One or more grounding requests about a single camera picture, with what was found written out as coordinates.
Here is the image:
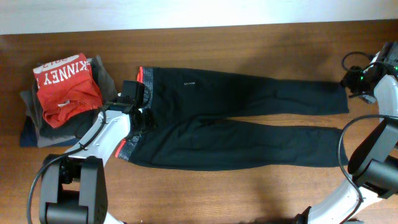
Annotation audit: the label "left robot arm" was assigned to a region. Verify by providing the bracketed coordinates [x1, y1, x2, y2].
[32, 80, 156, 224]

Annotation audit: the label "black folded garment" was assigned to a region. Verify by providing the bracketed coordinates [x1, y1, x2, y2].
[39, 110, 98, 138]

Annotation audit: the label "red folded t-shirt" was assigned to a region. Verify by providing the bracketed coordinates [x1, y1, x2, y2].
[33, 54, 103, 128]

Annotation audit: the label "left black cable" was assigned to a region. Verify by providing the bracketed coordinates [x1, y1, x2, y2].
[26, 105, 108, 224]

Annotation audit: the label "navy blue folded garment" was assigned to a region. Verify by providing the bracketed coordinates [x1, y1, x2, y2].
[20, 116, 78, 147]

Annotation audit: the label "right black cable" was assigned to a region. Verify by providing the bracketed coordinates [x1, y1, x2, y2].
[337, 51, 398, 224]

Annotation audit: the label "grey folded garment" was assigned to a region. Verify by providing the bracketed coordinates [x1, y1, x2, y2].
[20, 55, 118, 134]

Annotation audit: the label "black leggings with grey-red waistband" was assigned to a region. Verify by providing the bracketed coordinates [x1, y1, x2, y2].
[116, 67, 349, 171]

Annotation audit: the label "black cable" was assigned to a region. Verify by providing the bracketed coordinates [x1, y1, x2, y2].
[337, 51, 398, 224]
[26, 105, 108, 224]

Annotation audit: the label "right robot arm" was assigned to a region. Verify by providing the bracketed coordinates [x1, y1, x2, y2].
[292, 42, 397, 224]

